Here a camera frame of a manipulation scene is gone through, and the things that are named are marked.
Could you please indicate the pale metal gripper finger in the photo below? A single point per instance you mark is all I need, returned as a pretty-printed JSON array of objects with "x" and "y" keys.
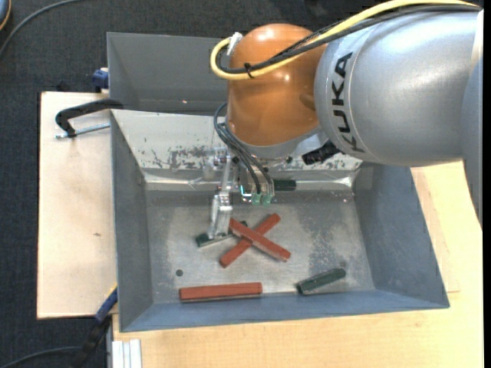
[
  {"x": 225, "y": 221},
  {"x": 215, "y": 215}
]

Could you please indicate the dark green flat block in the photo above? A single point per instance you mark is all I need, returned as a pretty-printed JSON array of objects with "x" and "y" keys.
[
  {"x": 321, "y": 281},
  {"x": 285, "y": 184},
  {"x": 202, "y": 239}
]

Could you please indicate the red-brown flat block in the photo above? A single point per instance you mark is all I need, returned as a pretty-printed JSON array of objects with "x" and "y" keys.
[
  {"x": 261, "y": 240},
  {"x": 220, "y": 292},
  {"x": 236, "y": 252}
]

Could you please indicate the grey metal bin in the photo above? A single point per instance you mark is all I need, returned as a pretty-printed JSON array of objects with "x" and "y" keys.
[{"x": 337, "y": 228}]

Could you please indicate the black cylinder on white bracket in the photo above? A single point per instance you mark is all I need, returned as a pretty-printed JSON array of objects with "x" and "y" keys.
[{"x": 318, "y": 155}]

